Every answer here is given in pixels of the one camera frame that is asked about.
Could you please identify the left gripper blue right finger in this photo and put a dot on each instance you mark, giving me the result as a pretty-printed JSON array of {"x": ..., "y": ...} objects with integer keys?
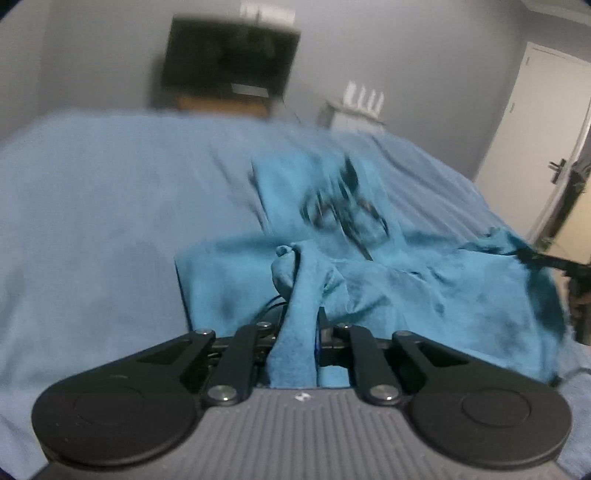
[{"x": 333, "y": 347}]

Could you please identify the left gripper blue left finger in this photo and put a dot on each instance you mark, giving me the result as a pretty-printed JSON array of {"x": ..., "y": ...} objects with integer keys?
[{"x": 267, "y": 333}]

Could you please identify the teal tie-dye hoodie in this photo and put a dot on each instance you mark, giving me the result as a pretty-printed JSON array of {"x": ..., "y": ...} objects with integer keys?
[{"x": 333, "y": 243}]

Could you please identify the white room door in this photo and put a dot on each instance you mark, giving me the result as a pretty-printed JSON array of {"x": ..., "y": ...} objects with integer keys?
[{"x": 539, "y": 136}]

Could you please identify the light blue bed blanket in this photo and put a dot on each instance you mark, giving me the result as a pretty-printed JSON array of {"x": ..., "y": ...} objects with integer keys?
[{"x": 103, "y": 376}]

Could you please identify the white small shelf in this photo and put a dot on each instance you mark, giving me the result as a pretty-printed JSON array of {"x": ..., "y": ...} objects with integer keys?
[{"x": 337, "y": 117}]

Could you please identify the wooden tv stand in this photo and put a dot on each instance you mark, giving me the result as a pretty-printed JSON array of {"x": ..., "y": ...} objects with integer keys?
[{"x": 228, "y": 107}]

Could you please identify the white wifi router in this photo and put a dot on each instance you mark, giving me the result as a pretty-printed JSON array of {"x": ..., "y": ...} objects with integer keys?
[{"x": 359, "y": 97}]

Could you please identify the black flat screen television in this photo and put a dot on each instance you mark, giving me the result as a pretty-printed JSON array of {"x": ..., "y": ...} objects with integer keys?
[{"x": 217, "y": 57}]

